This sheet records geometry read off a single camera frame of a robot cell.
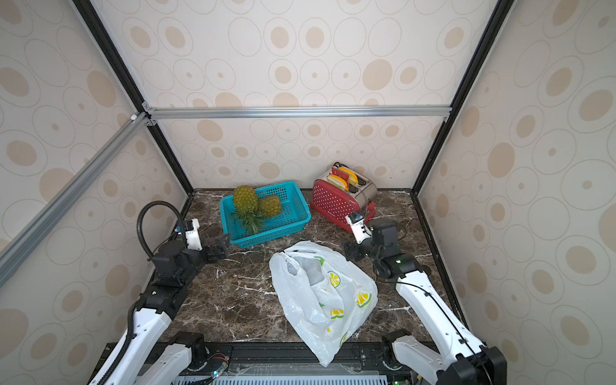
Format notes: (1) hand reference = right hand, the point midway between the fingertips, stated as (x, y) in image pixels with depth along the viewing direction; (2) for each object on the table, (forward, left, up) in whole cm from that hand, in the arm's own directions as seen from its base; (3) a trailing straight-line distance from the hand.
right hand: (349, 237), depth 79 cm
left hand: (-4, +40, +5) cm, 40 cm away
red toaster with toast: (+22, +3, -1) cm, 23 cm away
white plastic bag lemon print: (-13, +7, -18) cm, 23 cm away
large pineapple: (+18, +40, -3) cm, 44 cm away
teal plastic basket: (+24, +23, -18) cm, 38 cm away
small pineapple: (+22, +33, -10) cm, 41 cm away
